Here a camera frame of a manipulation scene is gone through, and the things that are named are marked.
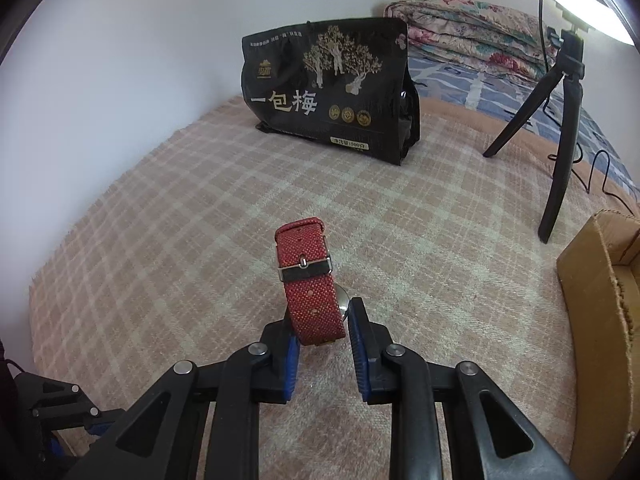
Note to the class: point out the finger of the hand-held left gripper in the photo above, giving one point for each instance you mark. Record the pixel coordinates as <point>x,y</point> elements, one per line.
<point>60,395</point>

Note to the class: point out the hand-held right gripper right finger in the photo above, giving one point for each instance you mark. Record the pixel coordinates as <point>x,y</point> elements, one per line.
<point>357,355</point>

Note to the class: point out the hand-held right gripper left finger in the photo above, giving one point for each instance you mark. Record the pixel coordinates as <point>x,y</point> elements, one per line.
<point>292,375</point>

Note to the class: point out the cardboard box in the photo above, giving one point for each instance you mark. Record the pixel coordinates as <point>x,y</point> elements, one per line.
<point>590,310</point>

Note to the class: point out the black snack bag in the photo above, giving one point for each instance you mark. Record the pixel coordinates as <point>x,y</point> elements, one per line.
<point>325,100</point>

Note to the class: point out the black tripod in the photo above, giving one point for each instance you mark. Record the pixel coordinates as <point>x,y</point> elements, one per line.
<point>562,160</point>

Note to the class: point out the blue patterned bed sheet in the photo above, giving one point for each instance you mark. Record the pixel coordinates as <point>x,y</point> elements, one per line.
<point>450,85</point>

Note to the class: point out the folded floral quilt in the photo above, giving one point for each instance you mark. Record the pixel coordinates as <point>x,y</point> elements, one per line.
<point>465,30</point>

